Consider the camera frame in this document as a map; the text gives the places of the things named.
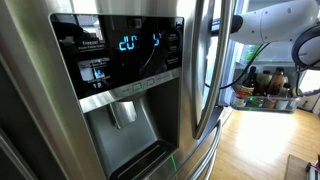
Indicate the black dispenser control panel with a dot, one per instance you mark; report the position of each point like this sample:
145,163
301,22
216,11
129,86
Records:
104,52

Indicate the brown sauce bottle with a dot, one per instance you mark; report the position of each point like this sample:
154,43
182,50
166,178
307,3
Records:
274,85

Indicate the stainless steel fridge left door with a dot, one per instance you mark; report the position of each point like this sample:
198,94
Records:
139,131

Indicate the red lid jar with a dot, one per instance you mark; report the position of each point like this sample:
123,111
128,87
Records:
240,98

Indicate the vertical steel door handle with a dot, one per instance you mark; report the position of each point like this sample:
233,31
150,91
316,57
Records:
205,85

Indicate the clear door shelf bin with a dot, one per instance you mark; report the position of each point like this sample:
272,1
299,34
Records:
269,104

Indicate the bottom freezer drawer handle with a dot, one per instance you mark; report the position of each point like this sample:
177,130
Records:
204,169

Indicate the dark sauce bottle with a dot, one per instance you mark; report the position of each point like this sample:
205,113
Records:
249,83

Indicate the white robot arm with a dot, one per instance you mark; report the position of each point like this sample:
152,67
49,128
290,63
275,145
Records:
295,20

